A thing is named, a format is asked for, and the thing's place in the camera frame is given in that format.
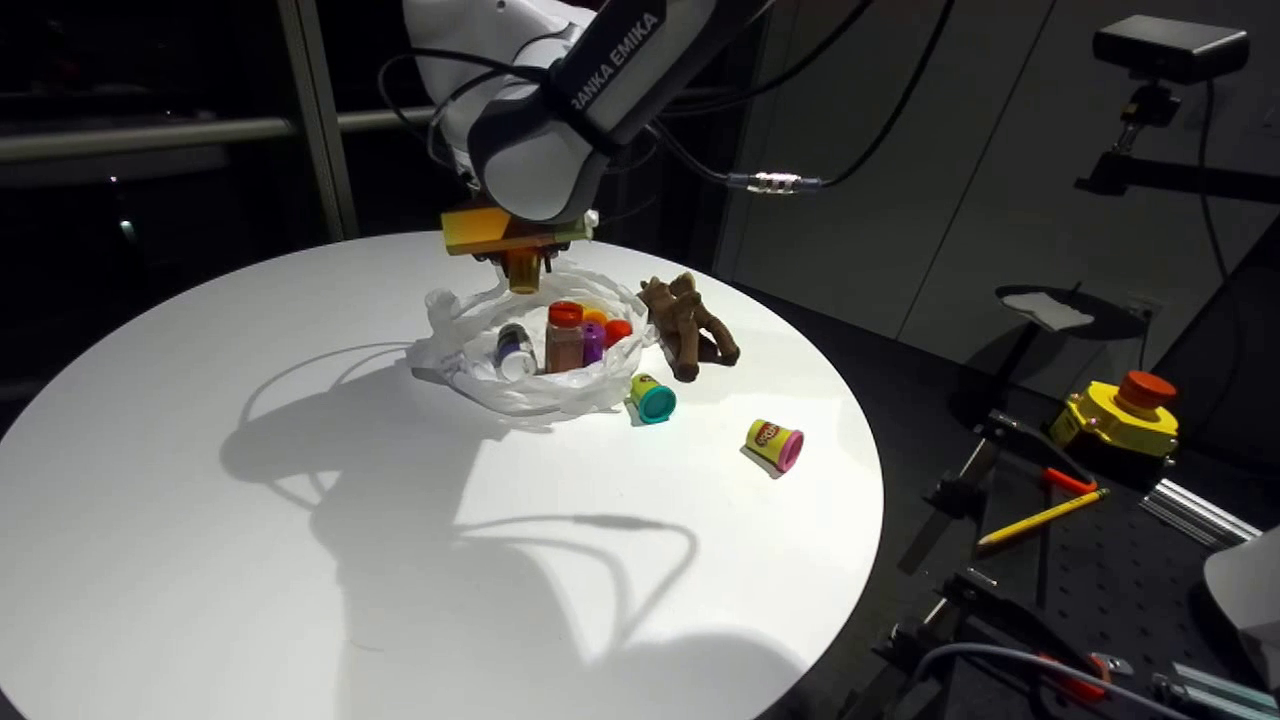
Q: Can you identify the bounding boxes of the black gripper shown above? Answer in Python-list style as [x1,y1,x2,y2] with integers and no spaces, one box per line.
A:
[441,203,600,297]

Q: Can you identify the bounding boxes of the red lid spice jar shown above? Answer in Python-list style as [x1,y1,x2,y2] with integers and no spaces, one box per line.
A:
[545,299,583,371]

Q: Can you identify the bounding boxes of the purple lid play-doh tub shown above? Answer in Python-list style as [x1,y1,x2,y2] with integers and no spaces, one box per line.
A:
[582,325,608,362]

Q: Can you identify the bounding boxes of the small red lid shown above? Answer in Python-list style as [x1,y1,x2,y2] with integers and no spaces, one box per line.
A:
[606,320,632,346]

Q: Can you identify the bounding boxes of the teal lid play-doh tub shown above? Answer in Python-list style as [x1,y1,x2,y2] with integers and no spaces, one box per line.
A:
[627,371,675,425]

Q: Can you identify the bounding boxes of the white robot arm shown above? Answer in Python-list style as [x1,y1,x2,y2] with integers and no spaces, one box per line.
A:
[402,0,774,297]

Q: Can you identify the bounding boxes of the small yellow tub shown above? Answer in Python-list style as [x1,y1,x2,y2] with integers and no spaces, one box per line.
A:
[583,307,614,329]

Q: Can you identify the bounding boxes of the clear plastic bag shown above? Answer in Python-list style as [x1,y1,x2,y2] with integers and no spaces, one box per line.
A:
[409,271,652,418]

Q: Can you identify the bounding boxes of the white pill bottle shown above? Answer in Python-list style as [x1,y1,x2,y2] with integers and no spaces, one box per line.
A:
[493,325,538,378]

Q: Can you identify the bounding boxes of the brown plush toy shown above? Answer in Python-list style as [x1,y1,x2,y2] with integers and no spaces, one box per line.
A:
[640,275,740,383]

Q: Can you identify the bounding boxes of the metal window railing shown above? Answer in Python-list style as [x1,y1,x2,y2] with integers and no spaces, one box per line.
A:
[0,0,461,236]

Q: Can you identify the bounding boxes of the pink lid play-doh tub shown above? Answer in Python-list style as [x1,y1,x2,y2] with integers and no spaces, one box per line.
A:
[743,418,803,475]

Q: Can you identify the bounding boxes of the yellow pencil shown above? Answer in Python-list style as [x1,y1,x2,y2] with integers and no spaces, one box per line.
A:
[975,486,1110,547]

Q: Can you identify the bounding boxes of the yellow emergency stop button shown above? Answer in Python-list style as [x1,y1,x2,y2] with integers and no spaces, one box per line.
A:
[1048,369,1179,459]

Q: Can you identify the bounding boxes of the black camera on stand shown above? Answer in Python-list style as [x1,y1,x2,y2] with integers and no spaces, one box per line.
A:
[1080,16,1280,203]

